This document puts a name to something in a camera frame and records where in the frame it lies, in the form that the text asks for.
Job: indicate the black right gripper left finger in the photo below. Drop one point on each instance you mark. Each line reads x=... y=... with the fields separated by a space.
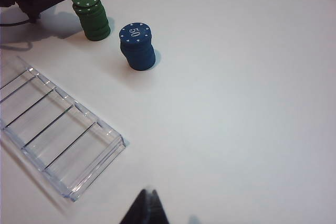
x=139 y=208

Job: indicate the blue poker chip stack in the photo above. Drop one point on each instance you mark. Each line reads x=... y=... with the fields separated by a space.
x=137 y=51

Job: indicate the green poker chip stack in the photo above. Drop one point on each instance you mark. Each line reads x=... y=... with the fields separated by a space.
x=95 y=23

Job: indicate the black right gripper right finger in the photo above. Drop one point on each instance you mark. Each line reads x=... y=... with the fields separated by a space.
x=157 y=211

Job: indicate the clear acrylic chip tray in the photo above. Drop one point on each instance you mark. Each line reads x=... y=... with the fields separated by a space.
x=55 y=134

